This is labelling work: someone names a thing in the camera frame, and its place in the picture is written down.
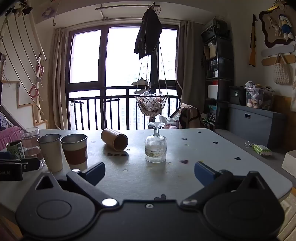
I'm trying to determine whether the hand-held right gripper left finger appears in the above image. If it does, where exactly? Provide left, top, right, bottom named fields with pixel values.
left=35, top=161, right=119, bottom=207

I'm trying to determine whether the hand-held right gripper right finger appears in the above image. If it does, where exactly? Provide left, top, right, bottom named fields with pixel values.
left=180, top=161, right=267, bottom=210

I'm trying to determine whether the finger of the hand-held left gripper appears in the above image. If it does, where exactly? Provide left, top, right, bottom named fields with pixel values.
left=21, top=158, right=41, bottom=172

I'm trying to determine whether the ribbed clear glass cup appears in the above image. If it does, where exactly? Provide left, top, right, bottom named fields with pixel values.
left=145, top=122, right=167, bottom=163

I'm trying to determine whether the green printed cup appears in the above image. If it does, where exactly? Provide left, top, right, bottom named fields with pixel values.
left=6, top=140, right=26, bottom=160

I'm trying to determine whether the white metal cup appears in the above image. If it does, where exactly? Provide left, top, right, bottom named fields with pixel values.
left=37, top=134, right=64, bottom=172

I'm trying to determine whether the paper cup with brown sleeve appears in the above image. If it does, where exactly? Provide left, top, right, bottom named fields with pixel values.
left=60, top=134, right=88, bottom=171

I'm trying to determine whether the brown wooden cup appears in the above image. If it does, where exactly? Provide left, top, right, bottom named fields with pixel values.
left=101, top=128, right=129, bottom=151

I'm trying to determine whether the clear glass tumbler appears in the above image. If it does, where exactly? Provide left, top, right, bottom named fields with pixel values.
left=20, top=127, right=46, bottom=168

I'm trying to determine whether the pink cloth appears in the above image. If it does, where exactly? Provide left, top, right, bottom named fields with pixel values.
left=0, top=126, right=24, bottom=151

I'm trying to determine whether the chair with draped clothes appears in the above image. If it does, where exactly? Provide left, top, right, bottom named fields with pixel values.
left=178, top=103, right=217, bottom=131

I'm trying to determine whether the green snack packet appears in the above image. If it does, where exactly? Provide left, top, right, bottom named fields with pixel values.
left=253, top=144, right=273, bottom=156

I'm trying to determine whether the black balcony railing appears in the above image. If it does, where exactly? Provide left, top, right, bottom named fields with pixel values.
left=68, top=86, right=179, bottom=130

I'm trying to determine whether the grey storage box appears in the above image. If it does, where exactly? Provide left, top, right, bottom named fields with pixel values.
left=228, top=103, right=286, bottom=151

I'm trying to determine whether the wooden framed board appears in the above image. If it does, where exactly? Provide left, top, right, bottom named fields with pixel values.
left=0, top=80, right=34, bottom=108

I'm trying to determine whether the black bag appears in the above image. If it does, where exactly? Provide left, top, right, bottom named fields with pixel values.
left=229, top=86, right=247, bottom=106

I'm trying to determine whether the white box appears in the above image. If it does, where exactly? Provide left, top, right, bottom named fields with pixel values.
left=281, top=150, right=296, bottom=179

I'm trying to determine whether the beige curtain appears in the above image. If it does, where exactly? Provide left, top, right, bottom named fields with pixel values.
left=175, top=20, right=207, bottom=110
left=47, top=27, right=70, bottom=130

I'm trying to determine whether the clear plastic container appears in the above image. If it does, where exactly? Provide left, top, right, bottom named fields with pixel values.
left=245, top=86, right=275, bottom=111

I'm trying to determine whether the grey shoe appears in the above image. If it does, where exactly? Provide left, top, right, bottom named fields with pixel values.
left=131, top=78, right=151, bottom=87

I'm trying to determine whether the black storage shelf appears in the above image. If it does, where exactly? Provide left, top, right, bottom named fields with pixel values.
left=200, top=18, right=234, bottom=131

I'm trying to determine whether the white woven bag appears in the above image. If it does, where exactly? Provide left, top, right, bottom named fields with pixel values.
left=273, top=54, right=293, bottom=85

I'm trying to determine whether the wooden toy rifle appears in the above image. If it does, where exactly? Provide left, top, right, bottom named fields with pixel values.
left=249, top=14, right=258, bottom=68

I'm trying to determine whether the black hanging jacket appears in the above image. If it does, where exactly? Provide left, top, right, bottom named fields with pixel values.
left=133, top=9, right=163, bottom=61

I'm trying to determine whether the metal curtain rod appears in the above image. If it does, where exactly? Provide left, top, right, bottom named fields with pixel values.
left=95, top=3, right=160, bottom=11

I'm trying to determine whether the pink handled tool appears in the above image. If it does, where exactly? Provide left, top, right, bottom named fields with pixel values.
left=30, top=64, right=45, bottom=97

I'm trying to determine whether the hanging wire basket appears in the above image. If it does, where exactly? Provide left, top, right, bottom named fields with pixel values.
left=135, top=42, right=170, bottom=118

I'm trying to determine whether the wooden wall hook rack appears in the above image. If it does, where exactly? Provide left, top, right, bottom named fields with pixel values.
left=261, top=42, right=296, bottom=67

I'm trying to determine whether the wall plaque with rabbit doll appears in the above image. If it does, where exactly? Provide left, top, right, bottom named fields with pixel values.
left=258, top=9, right=296, bottom=48

